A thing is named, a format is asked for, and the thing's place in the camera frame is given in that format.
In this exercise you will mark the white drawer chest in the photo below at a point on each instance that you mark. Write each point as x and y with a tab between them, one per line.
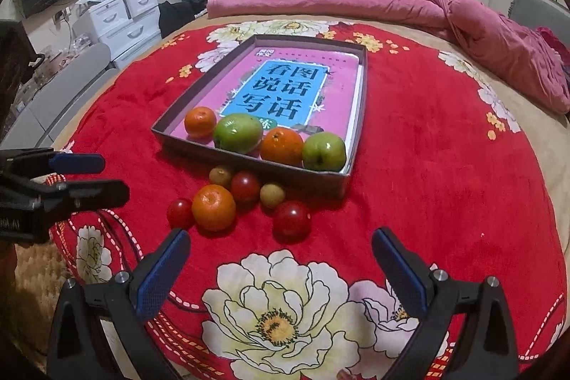
133	39

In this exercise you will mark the grey sofa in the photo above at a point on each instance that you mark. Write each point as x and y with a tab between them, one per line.
75	95

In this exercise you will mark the black bag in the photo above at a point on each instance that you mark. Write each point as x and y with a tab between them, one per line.
178	17

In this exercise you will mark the orange tangerine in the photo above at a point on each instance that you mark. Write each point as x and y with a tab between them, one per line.
213	208
281	147
200	122

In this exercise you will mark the beige textured rug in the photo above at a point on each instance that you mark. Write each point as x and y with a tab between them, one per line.
35	273

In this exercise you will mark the shallow grey cardboard box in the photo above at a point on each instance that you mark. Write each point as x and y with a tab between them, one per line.
311	182

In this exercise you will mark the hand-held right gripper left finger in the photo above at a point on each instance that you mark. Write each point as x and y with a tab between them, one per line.
162	273

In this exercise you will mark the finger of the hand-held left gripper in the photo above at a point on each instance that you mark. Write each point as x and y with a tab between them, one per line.
75	163
89	194

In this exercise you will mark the green apple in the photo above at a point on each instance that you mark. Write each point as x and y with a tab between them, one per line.
236	135
324	152

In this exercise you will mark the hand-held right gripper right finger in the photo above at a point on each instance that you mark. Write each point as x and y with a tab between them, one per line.
400	273

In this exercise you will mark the red tomato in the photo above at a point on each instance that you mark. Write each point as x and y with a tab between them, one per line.
245	187
180	214
291	222

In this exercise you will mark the grey headboard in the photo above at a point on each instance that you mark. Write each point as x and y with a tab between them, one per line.
534	10

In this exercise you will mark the small yellow-green fruit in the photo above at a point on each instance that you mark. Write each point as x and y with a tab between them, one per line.
272	195
221	175

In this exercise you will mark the pink book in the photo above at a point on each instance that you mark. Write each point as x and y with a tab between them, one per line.
285	86

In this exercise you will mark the red floral blanket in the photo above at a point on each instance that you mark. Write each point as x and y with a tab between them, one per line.
423	206

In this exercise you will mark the dark red pillow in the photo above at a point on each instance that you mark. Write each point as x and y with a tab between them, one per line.
552	41

